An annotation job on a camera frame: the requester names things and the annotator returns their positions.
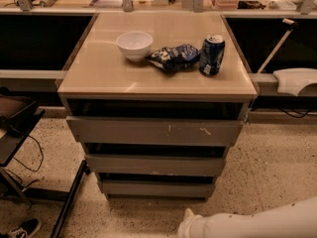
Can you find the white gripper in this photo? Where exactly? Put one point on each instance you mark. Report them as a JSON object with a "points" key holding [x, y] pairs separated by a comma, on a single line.
{"points": [[190, 227]]}

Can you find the grey bottom drawer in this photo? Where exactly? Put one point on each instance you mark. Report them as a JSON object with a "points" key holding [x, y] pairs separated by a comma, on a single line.
{"points": [[122, 187]]}

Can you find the grey drawer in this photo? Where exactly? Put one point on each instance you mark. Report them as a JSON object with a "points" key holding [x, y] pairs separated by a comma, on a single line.
{"points": [[138, 165], [122, 187], [149, 131]]}

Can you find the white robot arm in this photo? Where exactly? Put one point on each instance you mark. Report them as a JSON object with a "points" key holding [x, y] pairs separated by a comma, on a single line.
{"points": [[294, 220]]}

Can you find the grey middle drawer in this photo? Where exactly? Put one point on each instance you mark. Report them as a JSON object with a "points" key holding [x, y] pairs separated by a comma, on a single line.
{"points": [[138, 165]]}

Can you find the grey drawer cabinet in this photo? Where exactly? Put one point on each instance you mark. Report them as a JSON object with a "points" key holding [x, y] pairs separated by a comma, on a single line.
{"points": [[102, 83]]}

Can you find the grey top drawer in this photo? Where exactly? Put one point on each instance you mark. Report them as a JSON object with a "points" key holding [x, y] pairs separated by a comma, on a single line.
{"points": [[149, 131]]}

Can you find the blue chip bag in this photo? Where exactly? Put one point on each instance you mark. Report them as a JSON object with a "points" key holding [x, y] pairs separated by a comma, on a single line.
{"points": [[174, 59]]}

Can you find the black sneaker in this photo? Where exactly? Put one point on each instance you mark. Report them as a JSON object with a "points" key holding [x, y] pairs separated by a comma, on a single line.
{"points": [[27, 229]]}

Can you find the blue soda can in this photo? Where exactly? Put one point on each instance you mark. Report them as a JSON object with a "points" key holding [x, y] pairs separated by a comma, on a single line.
{"points": [[211, 56]]}

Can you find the white curved plastic cover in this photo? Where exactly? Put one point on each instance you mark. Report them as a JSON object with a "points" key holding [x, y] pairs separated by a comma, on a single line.
{"points": [[293, 80]]}

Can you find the white bowl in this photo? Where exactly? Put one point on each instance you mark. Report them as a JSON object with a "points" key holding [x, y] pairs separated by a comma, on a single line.
{"points": [[134, 46]]}

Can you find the black metal cart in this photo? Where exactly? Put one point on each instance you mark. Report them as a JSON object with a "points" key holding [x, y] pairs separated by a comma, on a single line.
{"points": [[18, 117]]}

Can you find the white stick with knob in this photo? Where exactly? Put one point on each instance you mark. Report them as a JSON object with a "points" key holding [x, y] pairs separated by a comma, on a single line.
{"points": [[291, 26]]}

